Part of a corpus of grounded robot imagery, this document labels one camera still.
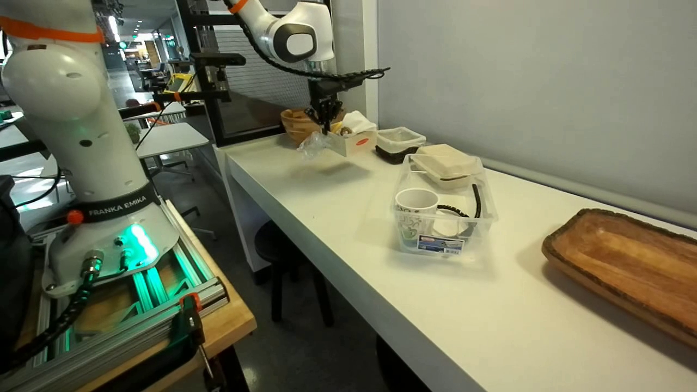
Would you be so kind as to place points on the cloth lined dark basket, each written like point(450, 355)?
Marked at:
point(399, 139)

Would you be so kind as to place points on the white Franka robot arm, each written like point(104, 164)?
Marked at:
point(79, 132)

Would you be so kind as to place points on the white paper cup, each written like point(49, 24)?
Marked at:
point(416, 218)

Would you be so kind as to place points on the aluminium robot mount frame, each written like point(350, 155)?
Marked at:
point(154, 286)

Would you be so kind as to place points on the black camera boom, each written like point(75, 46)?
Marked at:
point(217, 58)

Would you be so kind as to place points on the clear plastic lunchbox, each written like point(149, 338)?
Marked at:
point(453, 243)

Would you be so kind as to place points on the small wooden box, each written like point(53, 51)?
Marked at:
point(355, 143)

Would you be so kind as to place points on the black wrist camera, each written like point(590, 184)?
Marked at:
point(340, 81)

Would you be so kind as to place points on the green and orange clamp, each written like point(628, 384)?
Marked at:
point(189, 330)

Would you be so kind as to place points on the white paper napkin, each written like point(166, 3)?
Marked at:
point(358, 122)

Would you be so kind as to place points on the white round lid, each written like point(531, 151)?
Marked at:
point(449, 223)

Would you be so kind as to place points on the white background table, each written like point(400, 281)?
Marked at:
point(171, 137)

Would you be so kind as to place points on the wooden mount board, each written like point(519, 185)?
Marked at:
point(229, 322)

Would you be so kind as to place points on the black round stool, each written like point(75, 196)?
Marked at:
point(285, 250)

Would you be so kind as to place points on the beige clamshell food container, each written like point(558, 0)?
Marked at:
point(445, 161)

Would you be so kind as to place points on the wooden serving tray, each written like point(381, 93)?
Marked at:
point(624, 264)

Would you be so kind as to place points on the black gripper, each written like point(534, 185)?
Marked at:
point(325, 95)

